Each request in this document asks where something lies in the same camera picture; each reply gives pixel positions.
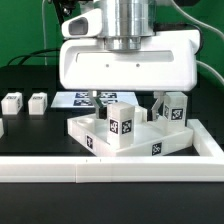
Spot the white L-shaped obstacle fence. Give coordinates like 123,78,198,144
0,119,224,183

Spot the white thin cable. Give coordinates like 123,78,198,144
41,0,49,66

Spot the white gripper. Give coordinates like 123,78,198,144
59,8,201,121

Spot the white marker plate with tags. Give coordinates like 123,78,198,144
51,91,138,108

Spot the white square table top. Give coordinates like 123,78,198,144
67,106,193,157

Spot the black cable bundle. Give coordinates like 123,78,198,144
7,49,63,67

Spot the white block at left edge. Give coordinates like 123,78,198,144
0,118,4,139

